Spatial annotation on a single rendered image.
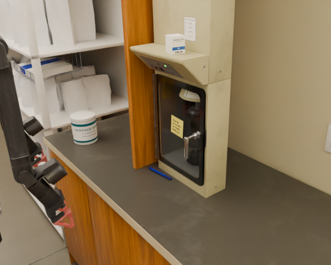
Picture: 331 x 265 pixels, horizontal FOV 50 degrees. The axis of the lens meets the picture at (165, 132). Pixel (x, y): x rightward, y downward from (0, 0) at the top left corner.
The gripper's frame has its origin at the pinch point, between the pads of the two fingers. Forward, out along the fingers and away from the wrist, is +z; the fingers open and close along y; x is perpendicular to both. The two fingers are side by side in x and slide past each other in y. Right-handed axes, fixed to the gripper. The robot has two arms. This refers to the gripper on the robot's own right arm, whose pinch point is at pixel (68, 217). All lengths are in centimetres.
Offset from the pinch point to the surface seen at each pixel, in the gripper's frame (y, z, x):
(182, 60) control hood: -8, -27, -60
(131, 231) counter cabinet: 1.9, 25.6, -13.3
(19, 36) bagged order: 132, -35, -26
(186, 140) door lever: -3.6, 2.5, -49.7
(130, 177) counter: 22.7, 19.6, -26.0
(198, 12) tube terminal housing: -1, -34, -75
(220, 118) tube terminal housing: -6, 2, -65
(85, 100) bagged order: 120, 18, -36
